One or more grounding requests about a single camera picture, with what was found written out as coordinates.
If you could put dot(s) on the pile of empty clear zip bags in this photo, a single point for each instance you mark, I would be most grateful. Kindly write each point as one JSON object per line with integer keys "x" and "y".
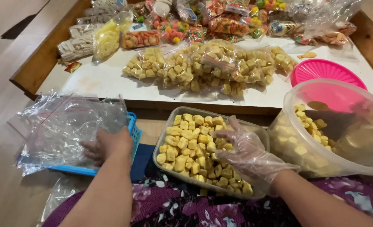
{"x": 63, "y": 126}

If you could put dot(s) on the loose orange cracker piece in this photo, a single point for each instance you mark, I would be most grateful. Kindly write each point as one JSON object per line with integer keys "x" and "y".
{"x": 307, "y": 55}

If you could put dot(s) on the large clear round plastic tub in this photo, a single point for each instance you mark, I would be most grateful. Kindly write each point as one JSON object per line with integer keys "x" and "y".
{"x": 356, "y": 138}

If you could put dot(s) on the clear plastic bag on floor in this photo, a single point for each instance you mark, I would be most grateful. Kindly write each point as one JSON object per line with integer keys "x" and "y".
{"x": 57, "y": 198}

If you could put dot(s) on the dark blue cloth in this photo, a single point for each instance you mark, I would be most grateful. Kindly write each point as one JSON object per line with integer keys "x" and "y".
{"x": 142, "y": 160}

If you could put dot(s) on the yellow cube snacks in tub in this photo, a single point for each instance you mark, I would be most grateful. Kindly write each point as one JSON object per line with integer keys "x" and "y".
{"x": 312, "y": 126}

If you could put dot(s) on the bag of orange white crackers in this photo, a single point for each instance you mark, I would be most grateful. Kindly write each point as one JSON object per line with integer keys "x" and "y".
{"x": 140, "y": 39}

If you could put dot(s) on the person's left fingers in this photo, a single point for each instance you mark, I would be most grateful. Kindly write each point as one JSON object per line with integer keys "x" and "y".
{"x": 91, "y": 153}

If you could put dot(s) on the person's right hand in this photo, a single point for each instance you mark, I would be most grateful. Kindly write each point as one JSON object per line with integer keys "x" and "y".
{"x": 252, "y": 157}

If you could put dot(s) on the blue plastic basket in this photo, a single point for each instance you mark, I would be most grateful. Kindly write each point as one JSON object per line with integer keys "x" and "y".
{"x": 135, "y": 132}

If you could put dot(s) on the large crumpled clear plastic bag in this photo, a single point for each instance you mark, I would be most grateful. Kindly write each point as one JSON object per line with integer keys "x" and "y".
{"x": 325, "y": 15}

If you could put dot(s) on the person's left hand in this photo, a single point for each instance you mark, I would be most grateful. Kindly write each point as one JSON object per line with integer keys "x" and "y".
{"x": 114, "y": 143}

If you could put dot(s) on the pile of bagged yellow cube snacks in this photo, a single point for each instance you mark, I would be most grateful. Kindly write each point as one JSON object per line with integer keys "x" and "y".
{"x": 205, "y": 67}

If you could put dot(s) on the purple floral garment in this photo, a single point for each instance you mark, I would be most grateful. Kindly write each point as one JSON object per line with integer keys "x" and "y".
{"x": 186, "y": 211}

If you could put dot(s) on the bag of grey stick crackers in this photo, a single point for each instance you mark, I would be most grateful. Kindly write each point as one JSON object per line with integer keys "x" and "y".
{"x": 74, "y": 48}
{"x": 99, "y": 11}
{"x": 93, "y": 19}
{"x": 109, "y": 3}
{"x": 82, "y": 30}

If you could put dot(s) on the low wooden table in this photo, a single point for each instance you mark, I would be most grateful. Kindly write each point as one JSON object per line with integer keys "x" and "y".
{"x": 101, "y": 78}

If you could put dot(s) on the heap of colourful snack bags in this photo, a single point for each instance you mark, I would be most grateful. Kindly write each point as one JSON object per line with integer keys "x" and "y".
{"x": 218, "y": 22}

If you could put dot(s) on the pink round plastic lid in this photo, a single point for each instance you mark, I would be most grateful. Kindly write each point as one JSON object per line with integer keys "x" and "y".
{"x": 325, "y": 71}

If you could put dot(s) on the small red yellow wrapper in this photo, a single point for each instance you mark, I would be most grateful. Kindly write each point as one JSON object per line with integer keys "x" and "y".
{"x": 73, "y": 67}

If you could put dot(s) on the clear rectangular plastic tray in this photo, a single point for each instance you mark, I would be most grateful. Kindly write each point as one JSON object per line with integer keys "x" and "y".
{"x": 164, "y": 135}

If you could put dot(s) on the heap of loose yellow cube snacks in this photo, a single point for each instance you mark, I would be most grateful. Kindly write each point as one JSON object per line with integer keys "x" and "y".
{"x": 186, "y": 148}

